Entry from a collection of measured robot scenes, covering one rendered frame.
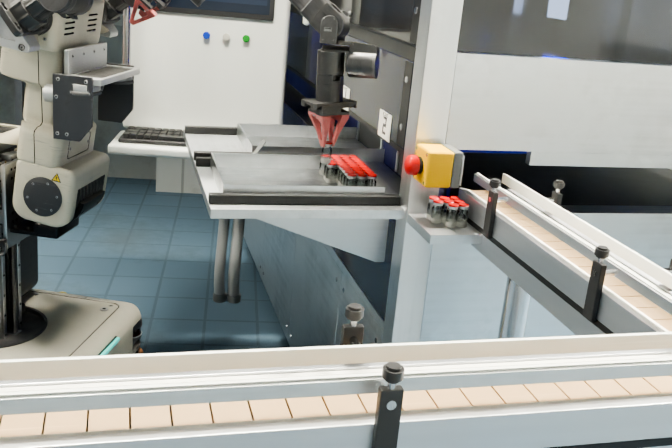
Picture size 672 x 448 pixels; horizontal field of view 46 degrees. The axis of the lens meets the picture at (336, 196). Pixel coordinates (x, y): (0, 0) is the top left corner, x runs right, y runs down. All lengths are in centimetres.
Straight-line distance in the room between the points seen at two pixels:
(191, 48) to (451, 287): 119
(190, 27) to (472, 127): 114
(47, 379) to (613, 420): 59
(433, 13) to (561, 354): 79
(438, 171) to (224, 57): 113
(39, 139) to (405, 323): 101
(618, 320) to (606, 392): 26
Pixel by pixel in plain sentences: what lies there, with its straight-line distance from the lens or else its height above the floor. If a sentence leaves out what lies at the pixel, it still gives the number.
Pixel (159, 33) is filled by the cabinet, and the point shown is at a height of 110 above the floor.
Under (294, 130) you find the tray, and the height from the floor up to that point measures 90.
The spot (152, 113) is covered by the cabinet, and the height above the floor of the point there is 86.
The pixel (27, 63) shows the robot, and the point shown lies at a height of 105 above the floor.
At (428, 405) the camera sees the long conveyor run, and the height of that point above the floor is 93.
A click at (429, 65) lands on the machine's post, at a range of 159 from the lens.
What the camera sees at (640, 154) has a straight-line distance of 187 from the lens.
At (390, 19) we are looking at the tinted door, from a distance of 183.
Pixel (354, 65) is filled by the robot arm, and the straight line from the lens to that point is 163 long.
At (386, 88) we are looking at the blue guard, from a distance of 179.
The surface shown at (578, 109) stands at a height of 111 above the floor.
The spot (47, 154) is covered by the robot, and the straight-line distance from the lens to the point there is 211.
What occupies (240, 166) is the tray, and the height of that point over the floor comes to 88.
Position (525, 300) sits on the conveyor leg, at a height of 78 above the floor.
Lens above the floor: 136
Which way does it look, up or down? 16 degrees down
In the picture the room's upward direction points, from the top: 5 degrees clockwise
